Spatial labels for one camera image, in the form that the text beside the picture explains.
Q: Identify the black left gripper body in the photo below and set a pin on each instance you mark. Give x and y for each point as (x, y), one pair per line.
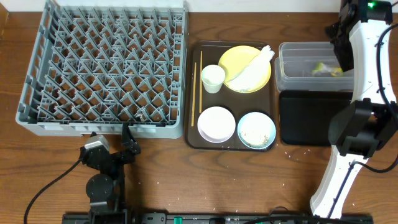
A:
(124, 160)

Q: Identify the white round bowl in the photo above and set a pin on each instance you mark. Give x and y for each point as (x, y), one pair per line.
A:
(216, 124)

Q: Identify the white paper cup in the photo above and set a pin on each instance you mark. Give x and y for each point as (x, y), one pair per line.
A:
(213, 77)

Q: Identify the light blue round bowl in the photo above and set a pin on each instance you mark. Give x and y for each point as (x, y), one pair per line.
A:
(257, 131)

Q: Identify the white napkin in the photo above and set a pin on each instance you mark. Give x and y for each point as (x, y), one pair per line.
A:
(253, 73)

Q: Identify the green snack wrapper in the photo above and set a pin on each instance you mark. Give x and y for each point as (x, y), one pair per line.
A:
(326, 70)

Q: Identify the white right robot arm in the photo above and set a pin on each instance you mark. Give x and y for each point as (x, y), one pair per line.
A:
(361, 45)

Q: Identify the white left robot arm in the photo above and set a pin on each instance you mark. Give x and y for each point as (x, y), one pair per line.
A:
(106, 189)

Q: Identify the black food waste tray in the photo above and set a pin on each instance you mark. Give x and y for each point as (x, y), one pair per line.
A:
(305, 115)

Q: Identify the clear plastic waste bin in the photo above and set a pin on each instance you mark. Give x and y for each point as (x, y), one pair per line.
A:
(296, 60)

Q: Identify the grey plastic dish rack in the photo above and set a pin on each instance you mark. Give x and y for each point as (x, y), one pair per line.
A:
(98, 66)

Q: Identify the left wooden chopstick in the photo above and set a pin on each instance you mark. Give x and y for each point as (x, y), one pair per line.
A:
(194, 94)

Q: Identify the dark brown serving tray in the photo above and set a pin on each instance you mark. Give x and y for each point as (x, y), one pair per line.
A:
(238, 104)

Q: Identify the yellow round plate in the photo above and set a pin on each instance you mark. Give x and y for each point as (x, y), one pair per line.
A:
(242, 68)

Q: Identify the brown cardboard box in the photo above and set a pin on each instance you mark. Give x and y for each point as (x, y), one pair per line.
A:
(4, 15)

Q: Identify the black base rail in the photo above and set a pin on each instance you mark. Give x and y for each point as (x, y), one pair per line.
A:
(161, 218)

